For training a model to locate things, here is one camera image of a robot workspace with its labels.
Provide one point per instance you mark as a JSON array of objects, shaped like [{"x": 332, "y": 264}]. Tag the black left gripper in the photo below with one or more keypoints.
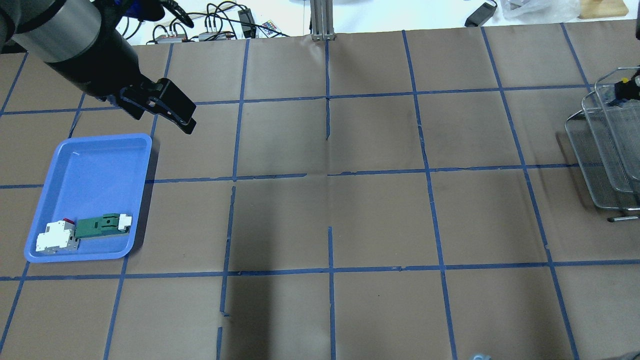
[{"x": 101, "y": 68}]

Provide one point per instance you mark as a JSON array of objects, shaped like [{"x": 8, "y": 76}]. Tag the red emergency stop button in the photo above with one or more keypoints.
[{"x": 627, "y": 89}]

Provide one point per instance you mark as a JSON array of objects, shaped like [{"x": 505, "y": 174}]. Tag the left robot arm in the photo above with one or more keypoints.
[{"x": 79, "y": 40}]

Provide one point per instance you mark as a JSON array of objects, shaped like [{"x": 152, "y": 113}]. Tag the metal mesh shelf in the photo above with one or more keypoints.
[{"x": 605, "y": 141}]

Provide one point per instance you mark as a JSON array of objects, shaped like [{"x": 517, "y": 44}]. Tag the blue plastic tray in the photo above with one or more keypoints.
[{"x": 89, "y": 177}]

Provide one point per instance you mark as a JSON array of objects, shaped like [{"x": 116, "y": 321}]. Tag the green terminal block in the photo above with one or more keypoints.
[{"x": 109, "y": 224}]

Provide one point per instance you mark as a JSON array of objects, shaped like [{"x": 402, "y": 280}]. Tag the white circuit breaker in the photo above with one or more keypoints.
[{"x": 58, "y": 236}]

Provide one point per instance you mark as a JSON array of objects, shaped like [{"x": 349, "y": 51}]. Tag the black power adapter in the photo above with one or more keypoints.
[{"x": 482, "y": 14}]

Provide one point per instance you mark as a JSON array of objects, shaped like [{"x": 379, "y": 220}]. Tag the clear plastic bag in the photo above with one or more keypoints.
[{"x": 540, "y": 11}]

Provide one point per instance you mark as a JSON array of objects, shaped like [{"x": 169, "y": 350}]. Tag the wooden board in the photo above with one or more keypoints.
[{"x": 602, "y": 9}]

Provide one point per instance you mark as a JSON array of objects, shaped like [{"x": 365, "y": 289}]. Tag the aluminium frame post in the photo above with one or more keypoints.
[{"x": 321, "y": 20}]

